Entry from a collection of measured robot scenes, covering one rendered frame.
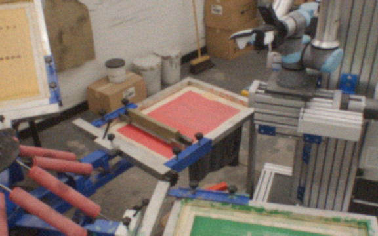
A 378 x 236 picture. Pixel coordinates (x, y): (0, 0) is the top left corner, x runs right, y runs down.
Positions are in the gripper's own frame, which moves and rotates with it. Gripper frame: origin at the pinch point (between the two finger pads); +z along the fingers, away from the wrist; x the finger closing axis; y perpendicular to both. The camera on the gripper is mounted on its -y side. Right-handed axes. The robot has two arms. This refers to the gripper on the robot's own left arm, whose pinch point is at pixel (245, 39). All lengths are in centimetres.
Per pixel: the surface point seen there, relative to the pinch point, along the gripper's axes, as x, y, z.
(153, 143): 68, 63, -4
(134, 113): 85, 51, -7
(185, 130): 65, 64, -24
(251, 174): 71, 130, -84
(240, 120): 45, 63, -47
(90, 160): 69, 55, 32
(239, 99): 60, 62, -65
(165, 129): 61, 55, -7
